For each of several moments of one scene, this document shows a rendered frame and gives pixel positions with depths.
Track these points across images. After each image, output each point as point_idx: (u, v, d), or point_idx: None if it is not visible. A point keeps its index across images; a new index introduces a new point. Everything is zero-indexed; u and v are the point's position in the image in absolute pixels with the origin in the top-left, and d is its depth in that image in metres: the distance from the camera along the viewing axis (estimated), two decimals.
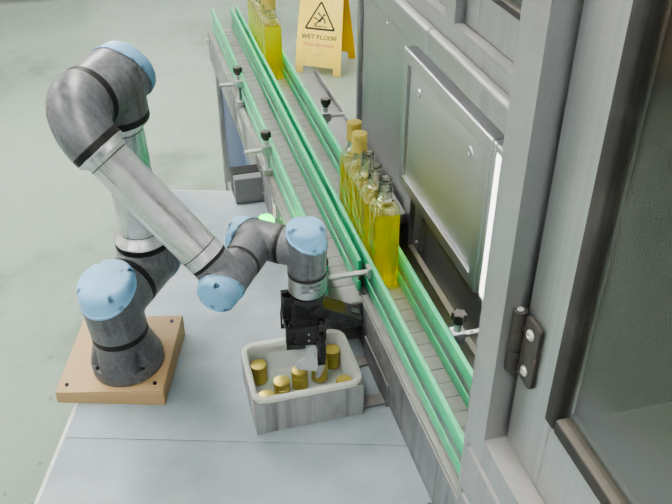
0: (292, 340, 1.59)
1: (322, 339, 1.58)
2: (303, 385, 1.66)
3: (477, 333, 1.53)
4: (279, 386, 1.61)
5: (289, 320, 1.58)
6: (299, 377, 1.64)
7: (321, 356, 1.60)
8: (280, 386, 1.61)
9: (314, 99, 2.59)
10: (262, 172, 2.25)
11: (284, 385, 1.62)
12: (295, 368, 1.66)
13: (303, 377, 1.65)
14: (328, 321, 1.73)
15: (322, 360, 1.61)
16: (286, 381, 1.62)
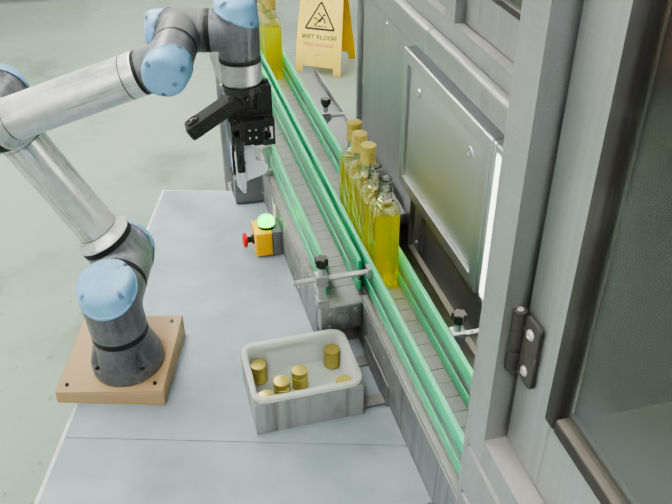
0: None
1: None
2: (303, 385, 1.66)
3: (477, 333, 1.53)
4: (279, 386, 1.61)
5: None
6: (299, 377, 1.64)
7: None
8: (280, 386, 1.61)
9: (314, 99, 2.59)
10: None
11: (284, 385, 1.62)
12: (295, 368, 1.66)
13: (303, 377, 1.65)
14: (328, 321, 1.73)
15: None
16: (286, 381, 1.62)
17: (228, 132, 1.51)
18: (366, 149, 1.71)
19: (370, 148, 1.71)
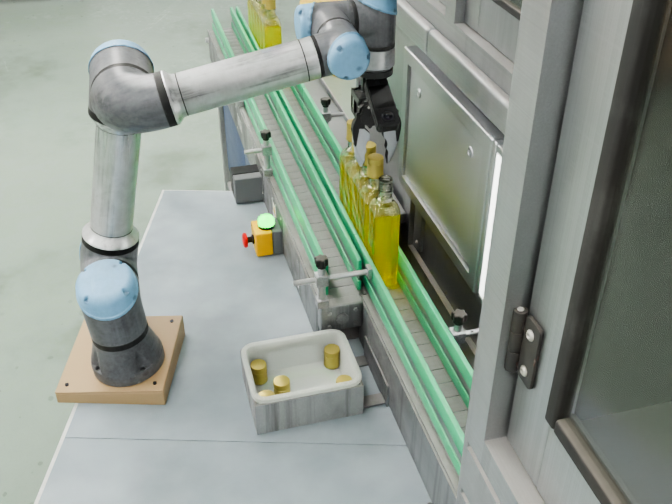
0: (357, 106, 1.67)
1: (355, 114, 1.61)
2: (382, 167, 1.70)
3: (477, 333, 1.53)
4: (279, 386, 1.61)
5: None
6: (383, 159, 1.68)
7: (351, 131, 1.64)
8: (280, 386, 1.61)
9: (314, 99, 2.59)
10: (262, 172, 2.25)
11: (284, 385, 1.62)
12: (374, 158, 1.67)
13: (382, 158, 1.69)
14: (328, 321, 1.73)
15: (352, 138, 1.64)
16: (286, 381, 1.62)
17: (372, 120, 1.62)
18: (366, 149, 1.71)
19: (370, 148, 1.71)
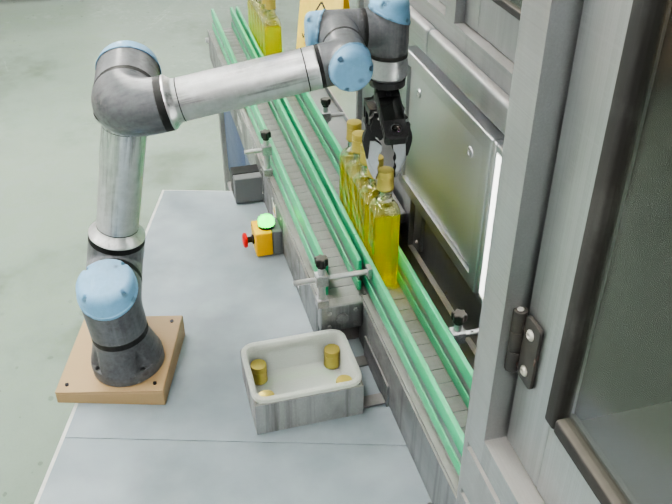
0: (369, 117, 1.62)
1: (365, 126, 1.57)
2: None
3: (477, 333, 1.53)
4: (393, 171, 1.63)
5: None
6: (383, 159, 1.68)
7: (362, 143, 1.60)
8: (394, 170, 1.63)
9: (314, 99, 2.59)
10: (262, 172, 2.25)
11: (392, 168, 1.64)
12: None
13: (382, 158, 1.69)
14: (328, 321, 1.73)
15: (364, 150, 1.60)
16: (387, 167, 1.64)
17: (382, 132, 1.57)
18: None
19: None
